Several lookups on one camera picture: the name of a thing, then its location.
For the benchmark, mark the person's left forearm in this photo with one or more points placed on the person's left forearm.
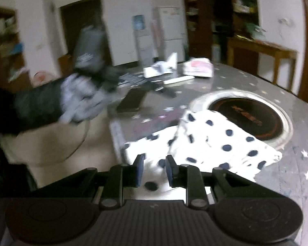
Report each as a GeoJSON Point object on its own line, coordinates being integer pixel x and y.
{"type": "Point", "coordinates": [36, 107]}

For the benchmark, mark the black smartphone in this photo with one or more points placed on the black smartphone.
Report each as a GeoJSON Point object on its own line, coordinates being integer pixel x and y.
{"type": "Point", "coordinates": [132, 100]}

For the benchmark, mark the person's left hand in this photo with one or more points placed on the person's left hand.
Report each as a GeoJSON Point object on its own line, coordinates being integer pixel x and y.
{"type": "Point", "coordinates": [77, 100]}

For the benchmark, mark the white marker pen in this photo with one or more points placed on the white marker pen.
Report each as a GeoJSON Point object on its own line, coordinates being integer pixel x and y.
{"type": "Point", "coordinates": [178, 80]}

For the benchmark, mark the wooden side table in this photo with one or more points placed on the wooden side table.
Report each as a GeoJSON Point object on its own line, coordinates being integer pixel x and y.
{"type": "Point", "coordinates": [261, 47]}

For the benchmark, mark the wooden shelf unit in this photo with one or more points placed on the wooden shelf unit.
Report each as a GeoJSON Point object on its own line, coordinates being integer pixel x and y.
{"type": "Point", "coordinates": [5, 43]}

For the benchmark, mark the dark wooden cabinet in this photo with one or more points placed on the dark wooden cabinet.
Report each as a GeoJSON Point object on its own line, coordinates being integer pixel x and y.
{"type": "Point", "coordinates": [202, 30]}

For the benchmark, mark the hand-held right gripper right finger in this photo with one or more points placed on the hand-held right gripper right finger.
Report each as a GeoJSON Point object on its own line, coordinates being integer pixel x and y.
{"type": "Point", "coordinates": [170, 170]}

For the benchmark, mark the pink white tissue pack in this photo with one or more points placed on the pink white tissue pack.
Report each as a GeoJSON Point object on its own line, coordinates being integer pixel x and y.
{"type": "Point", "coordinates": [199, 68]}

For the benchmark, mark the pink white round object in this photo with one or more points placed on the pink white round object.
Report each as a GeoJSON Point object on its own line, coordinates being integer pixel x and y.
{"type": "Point", "coordinates": [42, 76]}

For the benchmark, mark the blue water bottle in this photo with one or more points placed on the blue water bottle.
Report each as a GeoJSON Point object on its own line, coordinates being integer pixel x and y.
{"type": "Point", "coordinates": [139, 21]}

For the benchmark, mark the round black induction cooktop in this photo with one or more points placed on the round black induction cooktop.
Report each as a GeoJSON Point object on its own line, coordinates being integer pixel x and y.
{"type": "Point", "coordinates": [249, 117]}

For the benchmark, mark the white water dispenser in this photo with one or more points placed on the white water dispenser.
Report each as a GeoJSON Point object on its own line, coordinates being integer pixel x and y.
{"type": "Point", "coordinates": [143, 46]}

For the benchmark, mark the dark wooden door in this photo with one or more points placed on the dark wooden door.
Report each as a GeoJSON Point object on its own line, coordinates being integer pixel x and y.
{"type": "Point", "coordinates": [70, 18]}

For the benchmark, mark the white refrigerator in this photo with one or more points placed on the white refrigerator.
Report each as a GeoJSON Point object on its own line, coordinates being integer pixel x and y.
{"type": "Point", "coordinates": [172, 25]}

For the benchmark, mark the black slim object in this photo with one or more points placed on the black slim object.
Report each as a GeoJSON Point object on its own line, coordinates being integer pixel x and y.
{"type": "Point", "coordinates": [161, 88]}

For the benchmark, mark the person's dark clothing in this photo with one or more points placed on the person's dark clothing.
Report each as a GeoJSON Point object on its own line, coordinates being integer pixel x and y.
{"type": "Point", "coordinates": [2, 164]}

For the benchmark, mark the white crumpled paper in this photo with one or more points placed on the white crumpled paper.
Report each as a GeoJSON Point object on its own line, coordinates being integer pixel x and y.
{"type": "Point", "coordinates": [169, 61]}

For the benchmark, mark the white polka dot shorts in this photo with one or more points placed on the white polka dot shorts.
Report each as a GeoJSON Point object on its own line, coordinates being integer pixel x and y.
{"type": "Point", "coordinates": [208, 138]}

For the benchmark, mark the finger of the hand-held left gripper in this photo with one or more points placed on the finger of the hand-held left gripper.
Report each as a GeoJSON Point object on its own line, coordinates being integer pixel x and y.
{"type": "Point", "coordinates": [110, 78]}

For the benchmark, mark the dark striped object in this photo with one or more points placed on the dark striped object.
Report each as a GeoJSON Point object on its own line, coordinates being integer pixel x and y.
{"type": "Point", "coordinates": [133, 79]}

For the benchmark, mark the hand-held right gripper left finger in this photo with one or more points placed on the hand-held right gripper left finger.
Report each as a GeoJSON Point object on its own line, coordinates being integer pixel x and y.
{"type": "Point", "coordinates": [138, 170]}

